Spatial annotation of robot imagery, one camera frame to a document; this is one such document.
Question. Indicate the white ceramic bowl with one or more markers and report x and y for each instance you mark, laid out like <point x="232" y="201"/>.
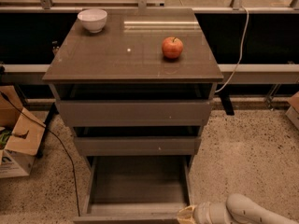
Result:
<point x="93" y="20"/>

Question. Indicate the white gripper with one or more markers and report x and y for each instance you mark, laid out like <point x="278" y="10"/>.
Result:
<point x="200" y="214"/>

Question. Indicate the grey middle drawer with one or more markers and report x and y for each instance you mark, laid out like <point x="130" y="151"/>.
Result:
<point x="135" y="141"/>

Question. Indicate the grey top drawer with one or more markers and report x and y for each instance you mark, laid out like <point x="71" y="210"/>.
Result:
<point x="121" y="113"/>

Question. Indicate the grey bottom drawer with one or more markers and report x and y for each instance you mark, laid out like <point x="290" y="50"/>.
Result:
<point x="136" y="190"/>

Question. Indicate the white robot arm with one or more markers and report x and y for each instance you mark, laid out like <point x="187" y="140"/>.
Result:
<point x="237" y="209"/>

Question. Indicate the grey drawer cabinet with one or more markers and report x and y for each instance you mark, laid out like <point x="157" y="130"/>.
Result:
<point x="125" y="60"/>

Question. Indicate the red apple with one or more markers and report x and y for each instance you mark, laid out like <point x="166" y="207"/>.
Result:
<point x="172" y="47"/>

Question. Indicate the grey drawer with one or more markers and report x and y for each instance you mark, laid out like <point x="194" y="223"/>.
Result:
<point x="135" y="141"/>
<point x="136" y="190"/>
<point x="121" y="113"/>

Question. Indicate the open cardboard box left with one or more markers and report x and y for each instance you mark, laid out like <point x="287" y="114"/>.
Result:
<point x="21" y="135"/>

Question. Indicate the cardboard box right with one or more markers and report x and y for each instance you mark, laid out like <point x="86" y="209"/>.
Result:
<point x="293" y="111"/>

